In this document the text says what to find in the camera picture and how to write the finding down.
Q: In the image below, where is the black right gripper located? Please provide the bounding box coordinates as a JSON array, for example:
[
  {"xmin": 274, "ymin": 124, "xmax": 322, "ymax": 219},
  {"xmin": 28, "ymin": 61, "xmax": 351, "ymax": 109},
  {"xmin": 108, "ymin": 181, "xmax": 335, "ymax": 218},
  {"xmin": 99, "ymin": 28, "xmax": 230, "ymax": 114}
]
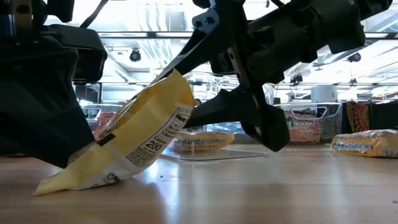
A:
[{"xmin": 152, "ymin": 0, "xmax": 315, "ymax": 154}]

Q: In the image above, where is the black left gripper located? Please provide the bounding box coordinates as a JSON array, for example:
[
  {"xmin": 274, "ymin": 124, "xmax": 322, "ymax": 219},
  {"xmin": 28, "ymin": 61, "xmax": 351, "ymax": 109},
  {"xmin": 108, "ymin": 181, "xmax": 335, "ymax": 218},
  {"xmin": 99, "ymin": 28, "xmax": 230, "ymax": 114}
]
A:
[{"xmin": 0, "ymin": 0, "xmax": 109, "ymax": 169}]

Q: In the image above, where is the yellow Maruchan noodle pack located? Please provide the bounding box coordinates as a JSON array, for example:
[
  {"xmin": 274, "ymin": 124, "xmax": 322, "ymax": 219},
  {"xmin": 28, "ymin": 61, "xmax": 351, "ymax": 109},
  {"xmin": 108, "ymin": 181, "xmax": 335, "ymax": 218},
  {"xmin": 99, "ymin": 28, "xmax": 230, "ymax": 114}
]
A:
[
  {"xmin": 172, "ymin": 130, "xmax": 236, "ymax": 152},
  {"xmin": 32, "ymin": 68, "xmax": 197, "ymax": 197},
  {"xmin": 330, "ymin": 129, "xmax": 398, "ymax": 159}
]

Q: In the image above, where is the black Fire Noodle pack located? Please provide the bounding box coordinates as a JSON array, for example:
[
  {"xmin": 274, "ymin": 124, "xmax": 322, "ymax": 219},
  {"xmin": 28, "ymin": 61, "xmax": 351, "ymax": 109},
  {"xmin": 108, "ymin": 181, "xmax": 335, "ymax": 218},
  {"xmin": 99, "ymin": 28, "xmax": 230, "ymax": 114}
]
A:
[{"xmin": 285, "ymin": 111, "xmax": 323, "ymax": 144}]

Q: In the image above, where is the white box unit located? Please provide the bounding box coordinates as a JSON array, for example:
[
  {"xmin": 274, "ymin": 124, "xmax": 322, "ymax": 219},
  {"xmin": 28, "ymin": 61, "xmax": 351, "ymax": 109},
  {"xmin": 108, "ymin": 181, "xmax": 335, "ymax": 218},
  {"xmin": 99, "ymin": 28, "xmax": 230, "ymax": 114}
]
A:
[{"xmin": 310, "ymin": 85, "xmax": 338, "ymax": 103}]

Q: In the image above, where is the orange patterned cloth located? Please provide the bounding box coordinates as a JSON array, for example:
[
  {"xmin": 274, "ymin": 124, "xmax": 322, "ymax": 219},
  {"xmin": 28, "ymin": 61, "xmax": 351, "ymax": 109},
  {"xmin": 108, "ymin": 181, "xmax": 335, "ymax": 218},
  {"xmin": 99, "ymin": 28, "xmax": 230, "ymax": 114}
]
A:
[{"xmin": 345, "ymin": 101, "xmax": 370, "ymax": 134}]

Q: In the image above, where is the black cabinet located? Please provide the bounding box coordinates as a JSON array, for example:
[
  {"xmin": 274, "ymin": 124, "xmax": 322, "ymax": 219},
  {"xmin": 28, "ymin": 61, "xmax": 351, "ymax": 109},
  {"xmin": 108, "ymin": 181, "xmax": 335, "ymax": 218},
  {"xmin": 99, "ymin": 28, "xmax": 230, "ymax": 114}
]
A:
[{"xmin": 369, "ymin": 101, "xmax": 398, "ymax": 131}]

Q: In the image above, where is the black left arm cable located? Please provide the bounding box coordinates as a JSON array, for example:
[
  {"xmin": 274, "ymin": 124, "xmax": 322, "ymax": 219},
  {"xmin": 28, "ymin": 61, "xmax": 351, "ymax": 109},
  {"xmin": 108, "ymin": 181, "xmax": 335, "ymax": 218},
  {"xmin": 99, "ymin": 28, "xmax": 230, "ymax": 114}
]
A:
[{"xmin": 80, "ymin": 0, "xmax": 109, "ymax": 29}]

